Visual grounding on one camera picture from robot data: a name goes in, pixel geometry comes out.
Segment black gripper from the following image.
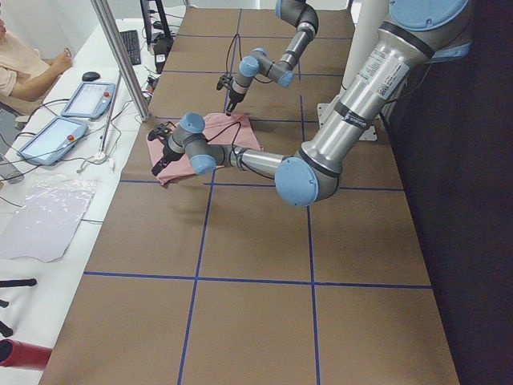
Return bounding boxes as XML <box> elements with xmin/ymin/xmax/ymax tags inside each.
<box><xmin>225</xmin><ymin>89</ymin><xmax>245</xmax><ymax>116</ymax></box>
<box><xmin>151</xmin><ymin>146</ymin><xmax>184</xmax><ymax>176</ymax></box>

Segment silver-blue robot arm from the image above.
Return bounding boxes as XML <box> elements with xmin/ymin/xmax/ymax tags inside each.
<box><xmin>148</xmin><ymin>1</ymin><xmax>474</xmax><ymax>206</ymax></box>
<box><xmin>216</xmin><ymin>1</ymin><xmax>319</xmax><ymax>115</ymax></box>

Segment black device on desk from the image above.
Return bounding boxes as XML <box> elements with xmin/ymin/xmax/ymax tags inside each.
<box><xmin>148</xmin><ymin>33</ymin><xmax>174</xmax><ymax>74</ymax></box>

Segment far blue teach pendant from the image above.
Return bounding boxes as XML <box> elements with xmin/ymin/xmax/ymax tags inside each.
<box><xmin>61</xmin><ymin>82</ymin><xmax>116</xmax><ymax>120</ymax></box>

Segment blue teach pendant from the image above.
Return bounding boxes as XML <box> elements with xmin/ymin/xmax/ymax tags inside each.
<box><xmin>61</xmin><ymin>82</ymin><xmax>116</xmax><ymax>120</ymax></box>
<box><xmin>18</xmin><ymin>116</ymin><xmax>88</xmax><ymax>166</ymax></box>

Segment near blue teach pendant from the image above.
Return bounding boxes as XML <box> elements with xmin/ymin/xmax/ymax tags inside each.
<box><xmin>18</xmin><ymin>116</ymin><xmax>88</xmax><ymax>166</ymax></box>

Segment clear plastic bag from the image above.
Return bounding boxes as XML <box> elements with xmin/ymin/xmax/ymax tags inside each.
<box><xmin>1</xmin><ymin>174</ymin><xmax>99</xmax><ymax>263</ymax></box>

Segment black computer mouse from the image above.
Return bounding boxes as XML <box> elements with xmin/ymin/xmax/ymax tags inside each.
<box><xmin>82</xmin><ymin>71</ymin><xmax>101</xmax><ymax>82</ymax></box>

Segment black keyboard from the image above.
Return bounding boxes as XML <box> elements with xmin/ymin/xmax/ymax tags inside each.
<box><xmin>119</xmin><ymin>30</ymin><xmax>141</xmax><ymax>66</ymax></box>

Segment seated person beige shirt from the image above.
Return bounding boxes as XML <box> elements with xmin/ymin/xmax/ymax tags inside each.
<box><xmin>1</xmin><ymin>22</ymin><xmax>72</xmax><ymax>116</ymax></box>

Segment black tripod legs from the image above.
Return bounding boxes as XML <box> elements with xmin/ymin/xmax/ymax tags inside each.
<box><xmin>1</xmin><ymin>278</ymin><xmax>38</xmax><ymax>338</ymax></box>

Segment red cylinder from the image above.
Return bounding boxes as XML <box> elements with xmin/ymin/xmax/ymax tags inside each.
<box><xmin>1</xmin><ymin>338</ymin><xmax>52</xmax><ymax>371</ymax></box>

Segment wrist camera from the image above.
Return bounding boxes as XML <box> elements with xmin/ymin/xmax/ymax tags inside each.
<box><xmin>216</xmin><ymin>74</ymin><xmax>233</xmax><ymax>91</ymax></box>
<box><xmin>147</xmin><ymin>121</ymin><xmax>175</xmax><ymax>142</ymax></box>

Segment white camera mast pedestal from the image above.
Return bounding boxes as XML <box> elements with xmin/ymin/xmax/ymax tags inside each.
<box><xmin>317</xmin><ymin>1</ymin><xmax>390</xmax><ymax>134</ymax></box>

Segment aluminium frame post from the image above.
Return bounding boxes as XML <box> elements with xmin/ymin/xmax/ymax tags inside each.
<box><xmin>91</xmin><ymin>0</ymin><xmax>151</xmax><ymax>122</ymax></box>

